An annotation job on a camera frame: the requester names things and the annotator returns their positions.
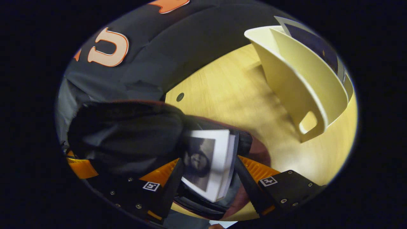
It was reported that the grey portrait cover book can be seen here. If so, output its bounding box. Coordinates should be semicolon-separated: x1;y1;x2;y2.
181;128;240;203

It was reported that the cream plastic bookshelf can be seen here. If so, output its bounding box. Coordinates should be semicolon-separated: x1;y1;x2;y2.
244;24;354;144

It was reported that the maroon schoolbag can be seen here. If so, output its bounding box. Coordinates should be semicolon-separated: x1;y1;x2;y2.
65;100;272;222

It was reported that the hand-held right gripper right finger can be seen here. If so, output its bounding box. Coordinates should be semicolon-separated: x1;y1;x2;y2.
233;156;327;218

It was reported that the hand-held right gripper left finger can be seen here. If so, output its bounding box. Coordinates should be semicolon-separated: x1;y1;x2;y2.
103;158;185;225

